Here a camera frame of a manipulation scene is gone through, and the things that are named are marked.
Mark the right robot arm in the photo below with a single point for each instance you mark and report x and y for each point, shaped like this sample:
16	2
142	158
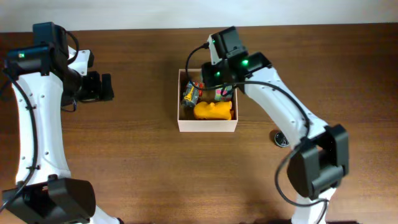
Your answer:
310	174

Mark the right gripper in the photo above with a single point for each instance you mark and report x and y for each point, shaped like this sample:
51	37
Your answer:
207	76

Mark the colourful puzzle cube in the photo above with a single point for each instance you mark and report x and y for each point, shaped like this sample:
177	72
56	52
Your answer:
224	94

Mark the small black round toy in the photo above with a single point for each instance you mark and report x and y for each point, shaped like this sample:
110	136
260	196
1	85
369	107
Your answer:
280	139

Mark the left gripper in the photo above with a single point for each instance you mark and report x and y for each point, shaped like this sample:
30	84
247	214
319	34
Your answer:
101	91

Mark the white cardboard box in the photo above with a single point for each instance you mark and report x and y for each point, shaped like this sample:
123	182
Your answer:
187	122

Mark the yellow rubber toy animal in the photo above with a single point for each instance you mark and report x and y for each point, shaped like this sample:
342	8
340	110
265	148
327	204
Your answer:
219	110

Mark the red grey toy truck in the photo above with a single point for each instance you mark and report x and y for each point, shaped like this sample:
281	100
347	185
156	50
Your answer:
192	94

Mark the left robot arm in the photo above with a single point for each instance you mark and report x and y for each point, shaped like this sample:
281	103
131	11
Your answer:
49	78

